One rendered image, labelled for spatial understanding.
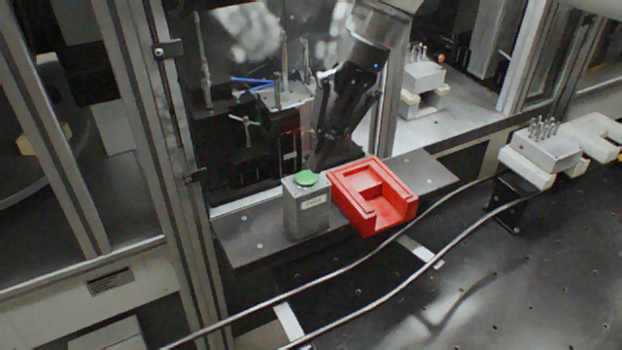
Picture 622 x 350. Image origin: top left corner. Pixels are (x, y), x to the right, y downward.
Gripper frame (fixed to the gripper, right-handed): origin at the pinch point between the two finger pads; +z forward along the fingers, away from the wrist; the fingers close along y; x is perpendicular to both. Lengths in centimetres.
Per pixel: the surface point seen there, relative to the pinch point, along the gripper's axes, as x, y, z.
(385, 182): -2.1, -20.7, 5.8
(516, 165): -2, -60, -3
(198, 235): -13.7, 9.7, 29.6
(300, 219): 0.3, -2.0, 14.2
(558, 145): 2, -64, -11
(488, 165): -80, -176, 34
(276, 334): -39, -47, 98
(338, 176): -7.4, -13.0, 8.6
